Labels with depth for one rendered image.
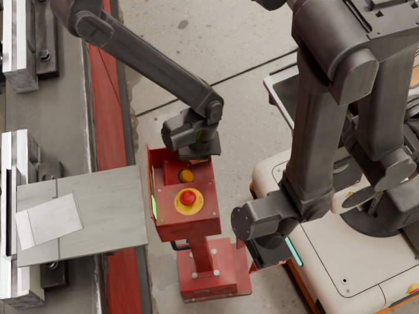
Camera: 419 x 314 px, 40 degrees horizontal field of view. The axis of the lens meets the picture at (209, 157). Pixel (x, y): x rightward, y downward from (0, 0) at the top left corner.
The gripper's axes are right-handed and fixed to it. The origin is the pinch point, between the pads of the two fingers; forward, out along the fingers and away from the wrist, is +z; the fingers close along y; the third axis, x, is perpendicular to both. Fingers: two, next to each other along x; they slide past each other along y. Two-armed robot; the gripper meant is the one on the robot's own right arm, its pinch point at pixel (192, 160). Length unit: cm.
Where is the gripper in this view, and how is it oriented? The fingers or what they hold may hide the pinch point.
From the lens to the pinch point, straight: 144.3
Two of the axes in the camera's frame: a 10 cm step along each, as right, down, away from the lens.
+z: -1.8, 4.7, 8.6
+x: 1.3, 8.8, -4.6
